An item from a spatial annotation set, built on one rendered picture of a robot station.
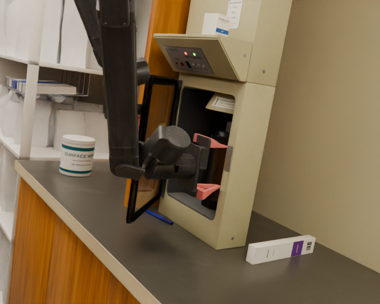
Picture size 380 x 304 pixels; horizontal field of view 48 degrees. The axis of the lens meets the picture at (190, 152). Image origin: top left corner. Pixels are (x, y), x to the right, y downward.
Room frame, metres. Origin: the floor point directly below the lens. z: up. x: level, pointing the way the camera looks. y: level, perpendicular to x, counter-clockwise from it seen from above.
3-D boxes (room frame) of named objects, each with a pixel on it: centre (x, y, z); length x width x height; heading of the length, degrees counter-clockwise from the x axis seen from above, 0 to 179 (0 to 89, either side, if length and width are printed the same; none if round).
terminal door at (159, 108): (1.23, 0.11, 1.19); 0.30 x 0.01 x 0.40; 169
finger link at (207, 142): (0.97, -0.04, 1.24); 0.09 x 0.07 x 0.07; 126
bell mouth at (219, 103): (1.31, -0.11, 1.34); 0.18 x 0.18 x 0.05
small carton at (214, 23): (1.18, -0.01, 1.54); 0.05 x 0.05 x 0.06; 44
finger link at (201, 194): (0.97, -0.04, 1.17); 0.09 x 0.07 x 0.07; 126
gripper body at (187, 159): (0.93, 0.01, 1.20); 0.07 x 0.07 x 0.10; 36
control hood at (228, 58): (1.24, 0.03, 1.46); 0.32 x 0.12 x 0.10; 37
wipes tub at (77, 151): (1.72, 0.45, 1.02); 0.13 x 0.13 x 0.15
